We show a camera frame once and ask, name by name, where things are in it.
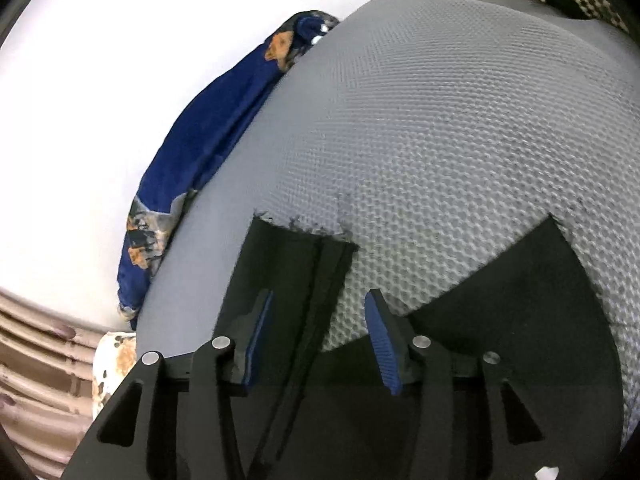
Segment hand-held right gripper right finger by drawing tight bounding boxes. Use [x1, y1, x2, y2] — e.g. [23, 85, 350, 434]
[364, 287, 567, 480]

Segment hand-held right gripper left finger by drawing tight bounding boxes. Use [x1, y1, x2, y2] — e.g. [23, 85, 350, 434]
[62, 287, 276, 480]

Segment black pants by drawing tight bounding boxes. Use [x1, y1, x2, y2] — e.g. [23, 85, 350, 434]
[215, 212, 626, 480]

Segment white floral cloth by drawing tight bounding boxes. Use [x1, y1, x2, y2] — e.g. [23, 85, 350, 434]
[92, 331, 138, 418]

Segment grey mesh mat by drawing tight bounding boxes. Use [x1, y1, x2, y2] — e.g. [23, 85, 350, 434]
[135, 0, 640, 480]

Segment blue printed blanket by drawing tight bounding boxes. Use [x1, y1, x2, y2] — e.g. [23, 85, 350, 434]
[116, 9, 343, 331]

